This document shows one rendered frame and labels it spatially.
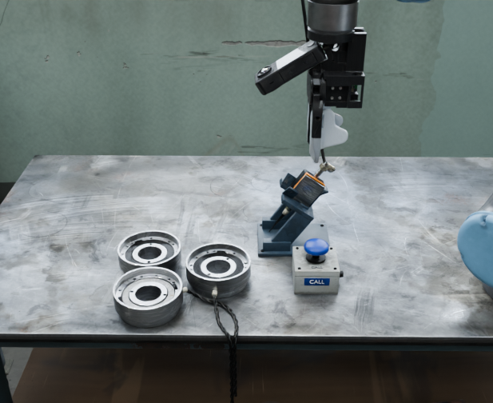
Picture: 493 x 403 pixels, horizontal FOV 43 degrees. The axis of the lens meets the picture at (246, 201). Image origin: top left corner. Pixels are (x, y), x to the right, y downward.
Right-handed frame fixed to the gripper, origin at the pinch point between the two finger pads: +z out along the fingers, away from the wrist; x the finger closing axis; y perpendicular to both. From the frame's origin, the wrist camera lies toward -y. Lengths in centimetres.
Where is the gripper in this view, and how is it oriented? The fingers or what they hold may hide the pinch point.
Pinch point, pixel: (311, 149)
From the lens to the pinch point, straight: 105.9
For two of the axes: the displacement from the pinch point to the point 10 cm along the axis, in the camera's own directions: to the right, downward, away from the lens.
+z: 0.0, 8.6, 5.0
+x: 0.1, -5.0, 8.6
